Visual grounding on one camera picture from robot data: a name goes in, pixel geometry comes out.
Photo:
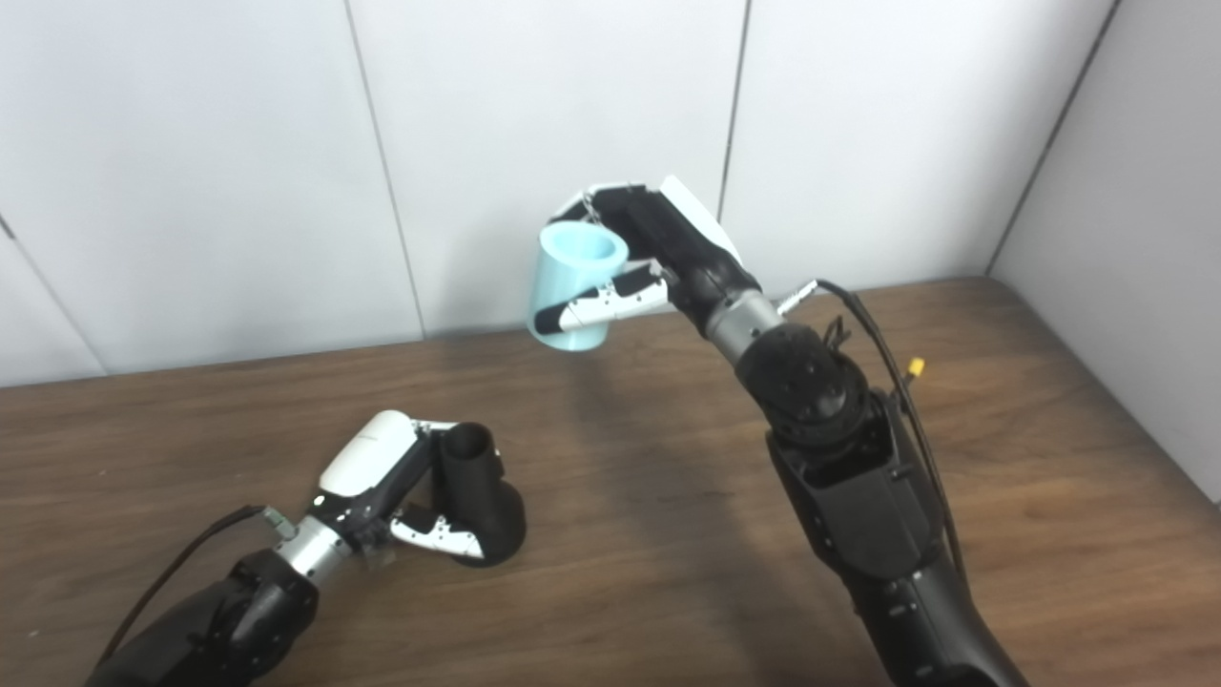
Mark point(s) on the black nozzle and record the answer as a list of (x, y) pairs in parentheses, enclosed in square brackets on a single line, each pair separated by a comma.
[(477, 496)]

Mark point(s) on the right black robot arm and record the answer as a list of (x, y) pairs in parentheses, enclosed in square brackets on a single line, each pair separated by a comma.
[(858, 496)]

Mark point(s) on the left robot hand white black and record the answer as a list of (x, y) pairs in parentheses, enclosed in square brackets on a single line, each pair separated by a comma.
[(367, 468)]

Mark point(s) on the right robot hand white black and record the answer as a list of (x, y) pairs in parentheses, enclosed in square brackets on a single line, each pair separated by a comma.
[(687, 248)]

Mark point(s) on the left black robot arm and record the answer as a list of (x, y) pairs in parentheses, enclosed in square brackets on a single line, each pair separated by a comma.
[(210, 615)]

